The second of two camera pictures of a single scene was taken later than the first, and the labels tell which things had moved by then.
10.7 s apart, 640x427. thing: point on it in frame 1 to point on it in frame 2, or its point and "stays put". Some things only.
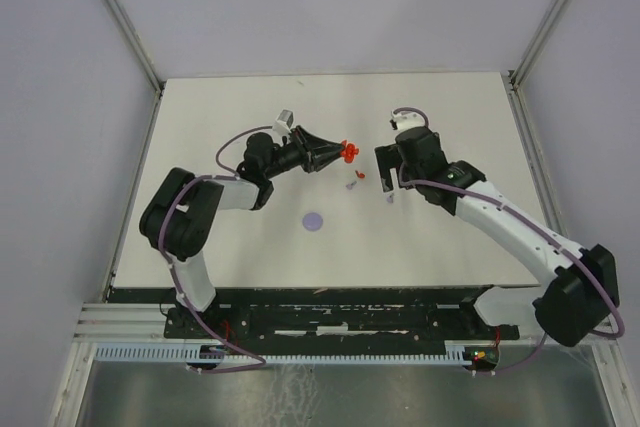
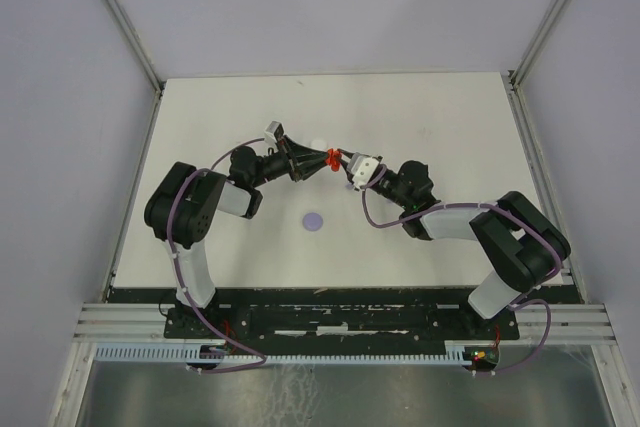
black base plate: (280, 319) stays put
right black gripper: (388, 157) to (347, 173)
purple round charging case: (312, 221) stays put
